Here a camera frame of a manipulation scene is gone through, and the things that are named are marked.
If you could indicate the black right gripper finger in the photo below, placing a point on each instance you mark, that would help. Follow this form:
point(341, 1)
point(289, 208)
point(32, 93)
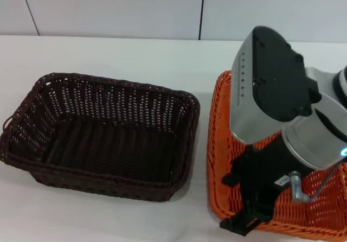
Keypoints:
point(237, 225)
point(264, 212)

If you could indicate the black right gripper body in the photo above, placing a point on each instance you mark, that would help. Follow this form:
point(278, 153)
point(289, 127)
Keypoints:
point(263, 171)

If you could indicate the orange woven basket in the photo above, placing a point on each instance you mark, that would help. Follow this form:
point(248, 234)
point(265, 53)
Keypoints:
point(219, 133)

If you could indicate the dark brown woven basket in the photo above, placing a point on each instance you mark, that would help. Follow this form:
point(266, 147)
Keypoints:
point(108, 149)

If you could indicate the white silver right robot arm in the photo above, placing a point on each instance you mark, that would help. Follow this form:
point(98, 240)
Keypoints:
point(320, 128)

